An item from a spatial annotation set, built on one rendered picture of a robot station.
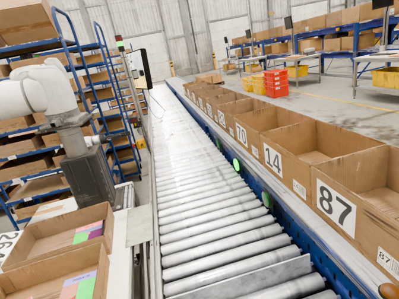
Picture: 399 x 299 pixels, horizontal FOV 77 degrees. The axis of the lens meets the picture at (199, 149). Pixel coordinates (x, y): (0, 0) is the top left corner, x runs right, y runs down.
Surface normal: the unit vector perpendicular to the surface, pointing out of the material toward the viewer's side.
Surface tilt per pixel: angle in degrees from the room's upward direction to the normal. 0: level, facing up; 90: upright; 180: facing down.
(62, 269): 88
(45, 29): 123
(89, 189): 90
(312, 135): 90
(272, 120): 90
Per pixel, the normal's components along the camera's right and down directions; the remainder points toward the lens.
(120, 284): -0.18, -0.92
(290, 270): 0.19, 0.32
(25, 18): 0.26, 0.77
